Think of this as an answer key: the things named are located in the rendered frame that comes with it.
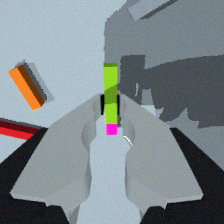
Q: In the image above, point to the red rod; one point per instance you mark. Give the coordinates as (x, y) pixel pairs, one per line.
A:
(15, 130)

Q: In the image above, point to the magenta rod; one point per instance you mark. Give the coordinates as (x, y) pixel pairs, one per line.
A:
(111, 129)

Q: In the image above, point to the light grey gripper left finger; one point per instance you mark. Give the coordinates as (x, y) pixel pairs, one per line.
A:
(51, 168)

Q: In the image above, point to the lime green rod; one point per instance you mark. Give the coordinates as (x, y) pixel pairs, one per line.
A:
(110, 92)

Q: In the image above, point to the orange rod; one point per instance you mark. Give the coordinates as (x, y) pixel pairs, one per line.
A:
(26, 86)

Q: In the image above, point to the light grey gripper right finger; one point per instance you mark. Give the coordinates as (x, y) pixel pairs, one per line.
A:
(165, 168)

